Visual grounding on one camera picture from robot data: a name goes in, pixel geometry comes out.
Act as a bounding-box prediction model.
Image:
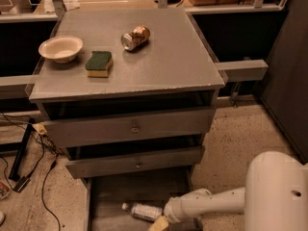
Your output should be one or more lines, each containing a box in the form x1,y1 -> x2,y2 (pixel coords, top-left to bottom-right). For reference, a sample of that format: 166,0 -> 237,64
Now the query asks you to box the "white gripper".
147,197 -> 184,231

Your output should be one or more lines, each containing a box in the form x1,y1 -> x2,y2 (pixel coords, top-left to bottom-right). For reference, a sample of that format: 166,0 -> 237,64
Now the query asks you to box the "blue plastic water bottle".
121,202 -> 163,222

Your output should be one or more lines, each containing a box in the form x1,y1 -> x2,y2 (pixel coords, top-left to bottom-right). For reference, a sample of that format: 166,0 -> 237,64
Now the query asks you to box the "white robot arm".
147,151 -> 308,231

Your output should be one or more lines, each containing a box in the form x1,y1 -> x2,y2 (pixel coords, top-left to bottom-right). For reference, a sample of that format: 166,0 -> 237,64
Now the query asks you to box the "grey bottom drawer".
84,167 -> 193,231

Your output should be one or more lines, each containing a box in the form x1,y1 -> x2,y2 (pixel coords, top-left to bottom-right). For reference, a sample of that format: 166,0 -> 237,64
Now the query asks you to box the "grey drawer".
65,145 -> 205,179
84,167 -> 193,231
44,107 -> 216,148

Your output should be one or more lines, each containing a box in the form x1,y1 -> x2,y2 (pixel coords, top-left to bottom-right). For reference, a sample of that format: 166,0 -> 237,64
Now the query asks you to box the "grey middle drawer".
65,145 -> 205,179

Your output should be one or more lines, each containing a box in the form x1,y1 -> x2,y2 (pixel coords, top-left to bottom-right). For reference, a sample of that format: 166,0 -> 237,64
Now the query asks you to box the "grey top drawer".
44,107 -> 216,148

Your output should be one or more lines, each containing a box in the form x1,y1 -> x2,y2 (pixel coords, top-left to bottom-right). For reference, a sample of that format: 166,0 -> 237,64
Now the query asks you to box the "grey drawer cabinet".
28,7 -> 226,231

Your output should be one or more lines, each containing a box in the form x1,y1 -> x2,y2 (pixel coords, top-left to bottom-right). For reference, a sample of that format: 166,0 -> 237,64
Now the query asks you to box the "black metal stand leg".
9,118 -> 35,182

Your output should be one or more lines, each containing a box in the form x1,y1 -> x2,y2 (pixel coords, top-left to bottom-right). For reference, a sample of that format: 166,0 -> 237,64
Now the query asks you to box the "white power strip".
33,123 -> 47,136

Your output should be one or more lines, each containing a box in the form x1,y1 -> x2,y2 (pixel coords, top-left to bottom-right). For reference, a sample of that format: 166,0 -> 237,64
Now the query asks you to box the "green yellow sponge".
85,51 -> 113,78

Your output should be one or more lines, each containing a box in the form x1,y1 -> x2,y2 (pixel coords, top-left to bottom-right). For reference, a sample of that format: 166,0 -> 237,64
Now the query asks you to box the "crushed soda can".
120,25 -> 150,52

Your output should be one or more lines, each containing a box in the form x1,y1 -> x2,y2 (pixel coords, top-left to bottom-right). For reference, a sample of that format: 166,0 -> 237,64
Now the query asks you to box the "white bowl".
38,36 -> 83,64

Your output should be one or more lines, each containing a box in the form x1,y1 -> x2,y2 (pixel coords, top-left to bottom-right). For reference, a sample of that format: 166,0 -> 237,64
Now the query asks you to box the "black floor cable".
0,113 -> 62,231

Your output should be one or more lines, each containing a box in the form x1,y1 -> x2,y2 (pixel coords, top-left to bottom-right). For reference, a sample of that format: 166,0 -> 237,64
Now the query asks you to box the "grey horizontal rail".
216,60 -> 269,82

